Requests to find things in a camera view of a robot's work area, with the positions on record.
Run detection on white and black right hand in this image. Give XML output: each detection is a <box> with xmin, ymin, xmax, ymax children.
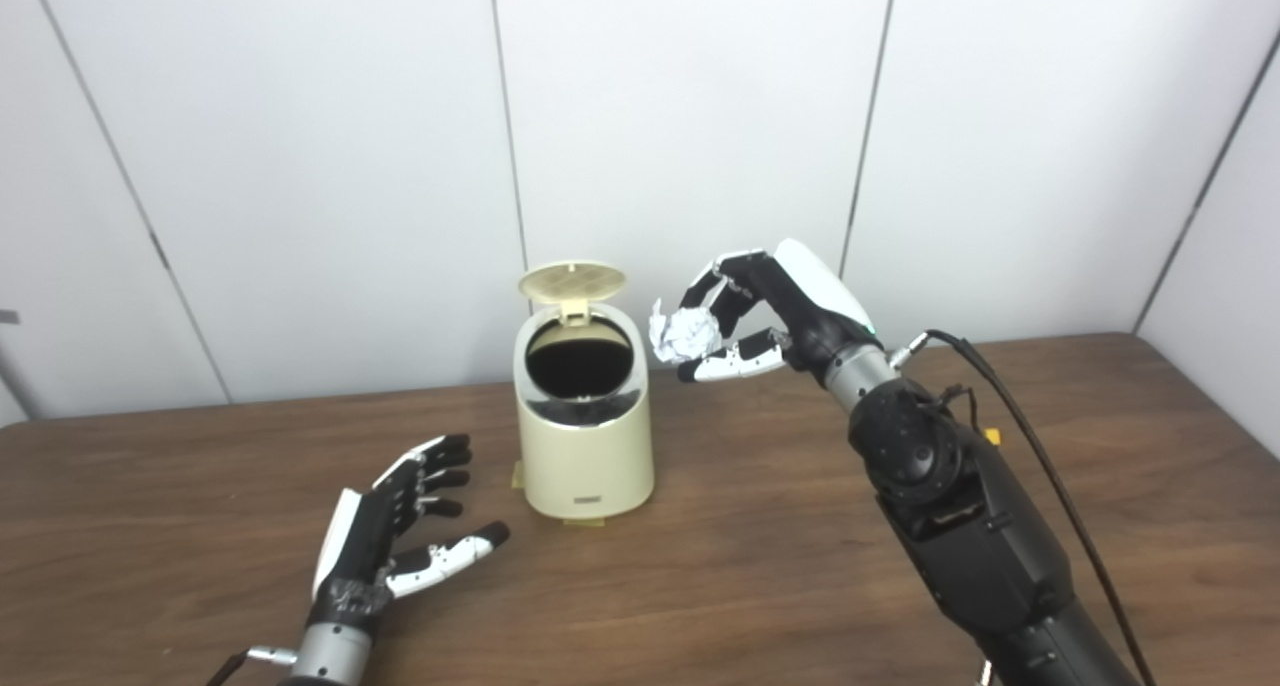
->
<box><xmin>677</xmin><ymin>238</ymin><xmax>887</xmax><ymax>387</ymax></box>

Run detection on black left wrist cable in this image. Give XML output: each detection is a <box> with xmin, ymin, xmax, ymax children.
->
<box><xmin>205</xmin><ymin>646</ymin><xmax>299</xmax><ymax>686</ymax></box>

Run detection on white paper ball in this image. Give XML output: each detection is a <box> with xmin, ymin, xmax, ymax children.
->
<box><xmin>648</xmin><ymin>299</ymin><xmax>723</xmax><ymax>364</ymax></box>

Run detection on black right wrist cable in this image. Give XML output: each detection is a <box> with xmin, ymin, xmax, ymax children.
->
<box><xmin>890</xmin><ymin>330</ymin><xmax>1159</xmax><ymax>686</ymax></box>

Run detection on yellow tape under bin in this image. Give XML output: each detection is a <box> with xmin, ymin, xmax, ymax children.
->
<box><xmin>511</xmin><ymin>460</ymin><xmax>607</xmax><ymax>528</ymax></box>

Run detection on white and black left hand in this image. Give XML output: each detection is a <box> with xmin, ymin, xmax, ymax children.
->
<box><xmin>305</xmin><ymin>434</ymin><xmax>511</xmax><ymax>629</ymax></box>

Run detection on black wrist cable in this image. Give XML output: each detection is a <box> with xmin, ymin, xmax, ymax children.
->
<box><xmin>205</xmin><ymin>646</ymin><xmax>299</xmax><ymax>686</ymax></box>
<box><xmin>890</xmin><ymin>330</ymin><xmax>1159</xmax><ymax>686</ymax></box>

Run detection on cream round bin lid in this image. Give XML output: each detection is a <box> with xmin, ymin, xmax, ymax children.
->
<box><xmin>517</xmin><ymin>260</ymin><xmax>628</xmax><ymax>325</ymax></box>

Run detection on cream-colored bin body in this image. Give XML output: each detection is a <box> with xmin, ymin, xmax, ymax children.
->
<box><xmin>513</xmin><ymin>304</ymin><xmax>656</xmax><ymax>519</ymax></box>

